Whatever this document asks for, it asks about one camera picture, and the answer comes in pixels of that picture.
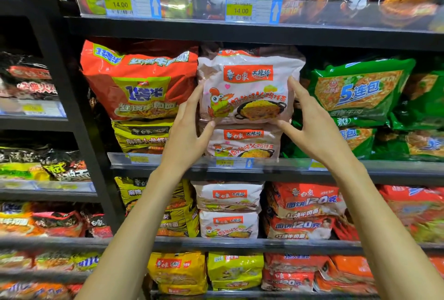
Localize person's left hand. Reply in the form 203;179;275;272
154;82;217;183

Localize person's right hand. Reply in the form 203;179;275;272
276;75;362;183

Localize noodle packets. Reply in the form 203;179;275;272
0;0;444;297

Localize red orange noodle multipack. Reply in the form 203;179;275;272
80;39;199;122

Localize pink noodle multipack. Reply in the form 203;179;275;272
197;48;307;125

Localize black metal store shelving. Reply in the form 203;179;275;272
0;0;444;300

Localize person's left forearm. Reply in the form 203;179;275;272
74;168;178;300

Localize person's right forearm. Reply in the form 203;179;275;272
334;163;444;300

